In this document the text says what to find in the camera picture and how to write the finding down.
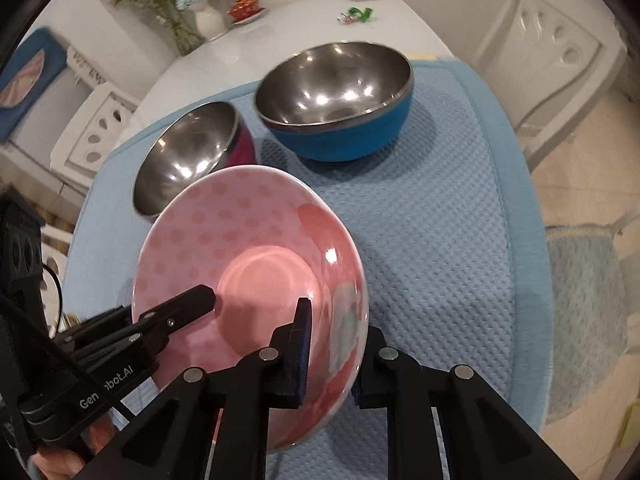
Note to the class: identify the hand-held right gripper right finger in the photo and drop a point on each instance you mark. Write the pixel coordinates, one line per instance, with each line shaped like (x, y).
(375, 380)

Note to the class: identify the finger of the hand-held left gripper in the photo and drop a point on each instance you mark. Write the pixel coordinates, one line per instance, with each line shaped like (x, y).
(185, 305)

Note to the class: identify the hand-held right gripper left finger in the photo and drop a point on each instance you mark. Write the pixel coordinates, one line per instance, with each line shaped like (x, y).
(302, 355)

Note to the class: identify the pink cartoon bowl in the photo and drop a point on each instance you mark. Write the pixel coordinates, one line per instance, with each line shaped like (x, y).
(250, 240)

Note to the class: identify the person's left hand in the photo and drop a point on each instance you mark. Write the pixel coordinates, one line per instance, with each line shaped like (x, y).
(55, 465)

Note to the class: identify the white wooden chair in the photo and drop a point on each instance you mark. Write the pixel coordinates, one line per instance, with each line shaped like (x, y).
(80, 145)
(555, 20)
(54, 255)

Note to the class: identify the pink steel bowl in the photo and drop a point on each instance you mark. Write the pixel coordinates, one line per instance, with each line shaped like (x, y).
(190, 155)

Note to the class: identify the light blue waffle mat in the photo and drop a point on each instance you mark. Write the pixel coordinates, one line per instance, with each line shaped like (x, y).
(440, 240)

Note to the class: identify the blue fluffy seat cushion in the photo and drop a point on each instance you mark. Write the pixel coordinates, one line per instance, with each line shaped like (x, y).
(585, 310)

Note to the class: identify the blue steel bowl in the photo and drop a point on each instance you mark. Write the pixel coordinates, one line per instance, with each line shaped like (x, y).
(340, 135)

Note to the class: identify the glass vase with green stems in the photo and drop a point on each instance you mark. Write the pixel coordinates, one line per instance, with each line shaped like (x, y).
(185, 35)

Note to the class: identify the blue cloth cover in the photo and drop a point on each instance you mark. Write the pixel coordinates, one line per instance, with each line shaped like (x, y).
(35, 80)

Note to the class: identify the white ceramic vase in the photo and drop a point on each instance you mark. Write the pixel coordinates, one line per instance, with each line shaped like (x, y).
(210, 22)

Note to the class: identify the green candy wrapper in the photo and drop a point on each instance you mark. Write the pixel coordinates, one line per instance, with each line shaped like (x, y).
(360, 12)

